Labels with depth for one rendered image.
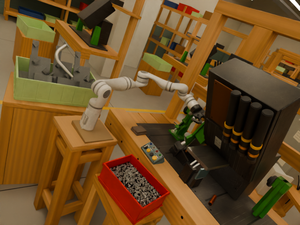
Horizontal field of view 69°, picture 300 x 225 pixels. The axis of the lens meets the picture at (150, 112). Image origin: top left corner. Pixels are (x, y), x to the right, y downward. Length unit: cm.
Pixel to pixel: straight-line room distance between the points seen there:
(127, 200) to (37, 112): 100
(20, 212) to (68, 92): 99
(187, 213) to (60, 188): 82
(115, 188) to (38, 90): 96
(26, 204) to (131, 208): 119
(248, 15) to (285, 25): 27
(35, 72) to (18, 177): 89
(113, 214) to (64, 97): 100
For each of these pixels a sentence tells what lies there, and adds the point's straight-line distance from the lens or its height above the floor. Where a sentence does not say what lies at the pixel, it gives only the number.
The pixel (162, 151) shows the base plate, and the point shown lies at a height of 90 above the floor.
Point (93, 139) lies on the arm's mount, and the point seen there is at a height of 86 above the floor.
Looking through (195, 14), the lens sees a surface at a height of 207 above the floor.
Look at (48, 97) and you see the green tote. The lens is 178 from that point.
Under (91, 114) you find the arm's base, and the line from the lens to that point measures 138.
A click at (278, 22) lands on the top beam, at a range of 166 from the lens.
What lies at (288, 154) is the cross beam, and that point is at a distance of 163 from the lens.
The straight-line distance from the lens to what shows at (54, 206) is 170.
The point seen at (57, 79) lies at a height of 92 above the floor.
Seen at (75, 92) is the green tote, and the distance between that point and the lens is 179.
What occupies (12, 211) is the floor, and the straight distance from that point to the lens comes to 208.
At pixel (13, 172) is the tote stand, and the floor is 13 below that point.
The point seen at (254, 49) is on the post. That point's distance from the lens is 167.
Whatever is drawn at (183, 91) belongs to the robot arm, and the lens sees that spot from 155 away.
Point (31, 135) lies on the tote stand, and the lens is 189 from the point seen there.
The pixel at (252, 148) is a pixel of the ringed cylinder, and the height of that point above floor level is 135.
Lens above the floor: 167
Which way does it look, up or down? 23 degrees down
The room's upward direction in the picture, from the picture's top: 24 degrees clockwise
